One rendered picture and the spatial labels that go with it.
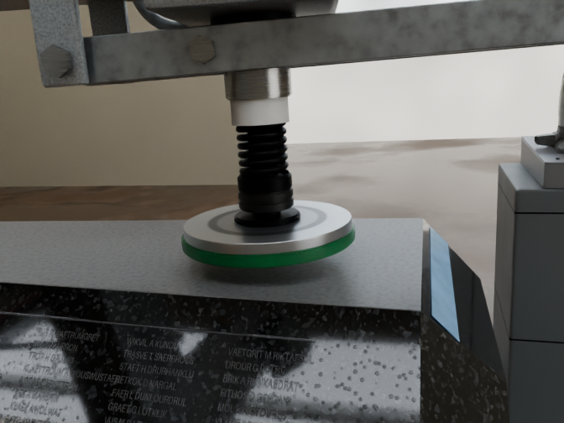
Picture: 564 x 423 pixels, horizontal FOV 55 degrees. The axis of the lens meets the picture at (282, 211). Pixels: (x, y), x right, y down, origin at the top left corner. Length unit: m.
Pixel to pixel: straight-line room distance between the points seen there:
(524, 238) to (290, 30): 1.00
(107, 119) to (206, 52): 5.98
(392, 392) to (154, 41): 0.43
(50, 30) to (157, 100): 5.60
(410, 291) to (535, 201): 0.89
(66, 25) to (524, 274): 1.21
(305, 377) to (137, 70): 0.37
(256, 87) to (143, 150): 5.78
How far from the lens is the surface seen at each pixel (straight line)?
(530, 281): 1.51
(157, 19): 0.85
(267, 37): 0.61
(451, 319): 0.62
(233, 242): 0.60
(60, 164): 7.04
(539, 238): 1.48
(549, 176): 1.45
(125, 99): 6.43
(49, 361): 0.68
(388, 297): 0.58
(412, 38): 0.61
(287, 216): 0.67
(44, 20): 0.65
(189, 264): 0.72
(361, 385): 0.54
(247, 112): 0.64
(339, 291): 0.60
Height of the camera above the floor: 1.09
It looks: 14 degrees down
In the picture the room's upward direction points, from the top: 4 degrees counter-clockwise
